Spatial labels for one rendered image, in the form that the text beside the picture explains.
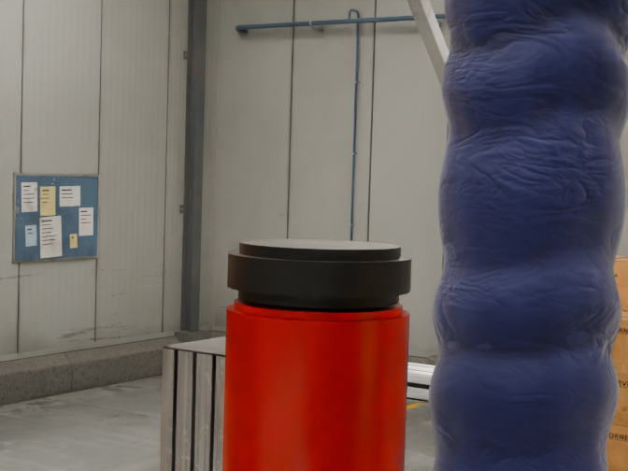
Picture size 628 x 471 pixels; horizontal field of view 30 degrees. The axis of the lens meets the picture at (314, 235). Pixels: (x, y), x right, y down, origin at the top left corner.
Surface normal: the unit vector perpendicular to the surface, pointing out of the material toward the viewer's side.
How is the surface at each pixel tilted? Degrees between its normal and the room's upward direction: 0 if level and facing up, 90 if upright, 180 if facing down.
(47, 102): 90
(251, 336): 90
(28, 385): 90
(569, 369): 73
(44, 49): 90
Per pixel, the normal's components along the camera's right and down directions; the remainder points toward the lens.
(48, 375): 0.83, 0.05
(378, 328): 0.55, 0.06
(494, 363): -0.47, -0.29
